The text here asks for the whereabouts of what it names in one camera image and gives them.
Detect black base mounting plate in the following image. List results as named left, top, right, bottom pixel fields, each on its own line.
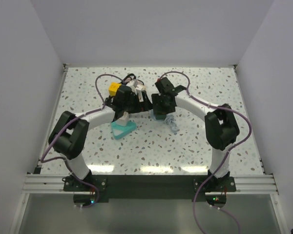
left=62, top=175, right=236, bottom=205

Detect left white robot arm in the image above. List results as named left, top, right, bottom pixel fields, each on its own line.
left=47, top=84, right=152, bottom=191

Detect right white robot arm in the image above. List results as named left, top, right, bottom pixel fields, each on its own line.
left=151, top=94, right=240, bottom=192

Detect dark green cube socket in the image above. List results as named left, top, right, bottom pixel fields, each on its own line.
left=154, top=114, right=167, bottom=121

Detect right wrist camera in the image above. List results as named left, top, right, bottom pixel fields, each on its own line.
left=155, top=77, right=186, bottom=96

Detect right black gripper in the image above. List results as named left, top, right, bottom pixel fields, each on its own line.
left=151, top=94, right=175, bottom=116

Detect aluminium rail frame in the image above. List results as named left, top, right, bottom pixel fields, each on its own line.
left=22, top=64, right=69, bottom=194

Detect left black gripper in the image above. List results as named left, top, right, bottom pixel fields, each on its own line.
left=123, top=91, right=153, bottom=114

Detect teal triangular power strip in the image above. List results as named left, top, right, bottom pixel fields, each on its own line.
left=111, top=121, right=137, bottom=140

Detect black power cord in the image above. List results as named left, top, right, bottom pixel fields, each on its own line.
left=122, top=74, right=137, bottom=85

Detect beige long power strip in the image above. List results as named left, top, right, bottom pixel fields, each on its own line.
left=137, top=90, right=145, bottom=102

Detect round light blue socket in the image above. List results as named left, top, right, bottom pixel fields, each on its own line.
left=150, top=110, right=157, bottom=121

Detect white cube tiger sticker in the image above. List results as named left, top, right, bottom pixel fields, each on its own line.
left=116, top=112, right=129, bottom=127

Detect light blue cord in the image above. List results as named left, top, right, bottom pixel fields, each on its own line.
left=165, top=115, right=180, bottom=134

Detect yellow cube socket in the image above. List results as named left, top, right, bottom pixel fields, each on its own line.
left=108, top=82, right=122, bottom=97

